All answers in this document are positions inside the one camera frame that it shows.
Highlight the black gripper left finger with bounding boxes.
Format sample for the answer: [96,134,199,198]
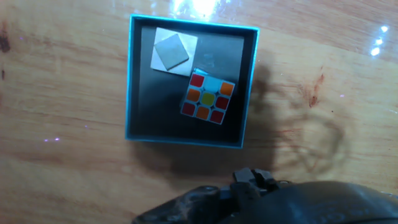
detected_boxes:
[220,167,261,205]

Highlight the light blue gift box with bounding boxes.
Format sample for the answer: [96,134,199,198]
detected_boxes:
[125,14,260,149]

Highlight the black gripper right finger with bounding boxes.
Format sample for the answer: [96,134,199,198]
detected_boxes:
[253,169,280,193]

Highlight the wooden board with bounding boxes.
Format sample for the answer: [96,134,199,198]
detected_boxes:
[0,0,398,224]

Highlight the small Rubik's cube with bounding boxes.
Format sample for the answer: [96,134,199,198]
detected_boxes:
[180,68,236,126]

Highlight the pale square wooden block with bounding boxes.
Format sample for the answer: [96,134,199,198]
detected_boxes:
[150,27,199,77]

